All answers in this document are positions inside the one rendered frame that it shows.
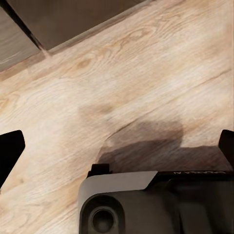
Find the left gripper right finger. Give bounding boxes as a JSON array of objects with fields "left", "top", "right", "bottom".
[{"left": 218, "top": 129, "right": 234, "bottom": 169}]

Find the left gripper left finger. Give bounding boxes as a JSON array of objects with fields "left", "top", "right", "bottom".
[{"left": 0, "top": 130, "right": 25, "bottom": 188}]

